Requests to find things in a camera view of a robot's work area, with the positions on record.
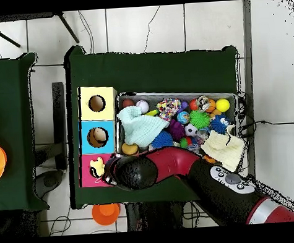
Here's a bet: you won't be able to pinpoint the toy hamburger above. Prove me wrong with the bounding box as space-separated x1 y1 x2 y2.
121 142 140 156

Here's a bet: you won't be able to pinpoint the mint green muslin cloth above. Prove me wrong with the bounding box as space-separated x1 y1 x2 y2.
116 103 171 150

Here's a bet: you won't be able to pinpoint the yellow smooth ball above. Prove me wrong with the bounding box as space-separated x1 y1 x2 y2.
215 98 231 114

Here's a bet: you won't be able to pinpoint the black power cable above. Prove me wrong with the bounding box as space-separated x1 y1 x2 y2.
235 87 294 139

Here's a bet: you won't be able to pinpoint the dark green side table cloth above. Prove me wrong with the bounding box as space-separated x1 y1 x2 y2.
0 51 51 213

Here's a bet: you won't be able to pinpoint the white toy baseball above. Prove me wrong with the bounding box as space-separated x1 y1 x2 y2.
135 99 150 115

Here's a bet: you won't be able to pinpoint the blue globe ball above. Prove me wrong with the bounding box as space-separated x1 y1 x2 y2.
176 110 191 126

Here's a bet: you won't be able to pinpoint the beige round toy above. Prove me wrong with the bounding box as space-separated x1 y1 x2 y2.
89 127 109 147

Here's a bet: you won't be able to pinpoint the purple spiky ball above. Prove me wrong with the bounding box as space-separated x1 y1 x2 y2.
166 118 186 141

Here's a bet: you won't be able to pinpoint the black tripod stand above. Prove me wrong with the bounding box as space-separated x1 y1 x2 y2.
0 10 80 49

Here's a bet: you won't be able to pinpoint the plain green spiky ball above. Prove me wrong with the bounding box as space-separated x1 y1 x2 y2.
189 109 211 130

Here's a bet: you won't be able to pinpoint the plain blue spiky ball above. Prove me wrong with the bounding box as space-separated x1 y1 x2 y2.
151 129 175 150

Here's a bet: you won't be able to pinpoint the small toy soccer ball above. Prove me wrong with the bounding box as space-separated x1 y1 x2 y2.
184 122 199 138

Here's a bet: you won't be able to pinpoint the wire mesh bin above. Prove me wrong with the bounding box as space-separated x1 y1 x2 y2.
113 85 242 176

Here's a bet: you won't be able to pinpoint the crushed silver drink can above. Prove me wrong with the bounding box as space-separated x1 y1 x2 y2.
195 95 212 113

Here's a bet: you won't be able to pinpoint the grey stand base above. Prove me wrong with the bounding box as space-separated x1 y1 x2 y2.
34 169 66 199

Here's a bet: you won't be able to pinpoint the brown toy football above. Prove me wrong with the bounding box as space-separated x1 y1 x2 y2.
121 98 136 109

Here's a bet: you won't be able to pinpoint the orange plastic cup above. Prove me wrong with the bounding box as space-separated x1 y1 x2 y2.
91 202 123 227

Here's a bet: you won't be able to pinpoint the wooden box with three holes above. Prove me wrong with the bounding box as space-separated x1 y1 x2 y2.
75 84 123 189

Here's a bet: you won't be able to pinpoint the multicolour patterned cloth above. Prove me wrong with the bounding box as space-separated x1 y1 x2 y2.
155 97 183 122

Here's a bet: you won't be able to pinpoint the yellow plush duck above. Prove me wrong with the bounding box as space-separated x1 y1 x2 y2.
89 156 106 178

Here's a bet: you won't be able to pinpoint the cream muslin cloth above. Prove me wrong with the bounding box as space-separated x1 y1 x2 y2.
199 124 248 174

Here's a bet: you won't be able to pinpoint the black floor cables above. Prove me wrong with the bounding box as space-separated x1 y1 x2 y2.
181 200 215 228

